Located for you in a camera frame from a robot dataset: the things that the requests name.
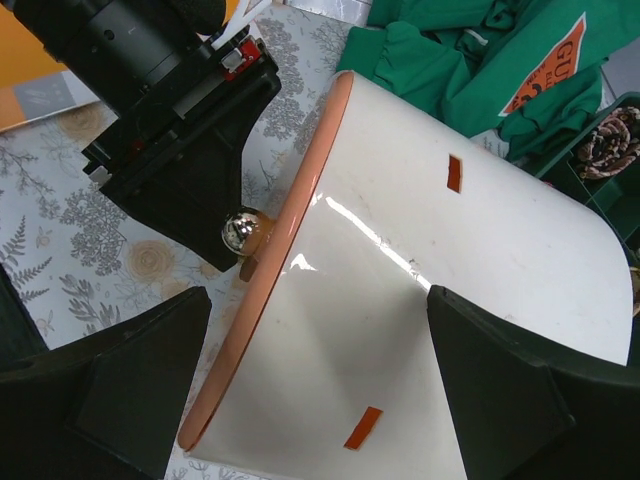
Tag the white drawer organizer box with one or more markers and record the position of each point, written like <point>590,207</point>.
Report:
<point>328,370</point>

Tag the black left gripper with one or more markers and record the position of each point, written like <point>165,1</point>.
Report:
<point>184,113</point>

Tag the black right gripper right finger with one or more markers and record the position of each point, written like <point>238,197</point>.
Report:
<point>526,407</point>

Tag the orange notebook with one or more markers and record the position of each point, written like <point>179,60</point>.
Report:
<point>33,85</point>

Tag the green sweatshirt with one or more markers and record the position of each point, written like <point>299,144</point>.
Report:
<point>528,70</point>

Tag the pink black rolled tie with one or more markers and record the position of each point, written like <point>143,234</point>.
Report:
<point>611,147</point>

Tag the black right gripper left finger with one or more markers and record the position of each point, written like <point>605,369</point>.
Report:
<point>107,406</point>

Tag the green compartment organizer tray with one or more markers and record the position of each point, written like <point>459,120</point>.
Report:
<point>615,199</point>

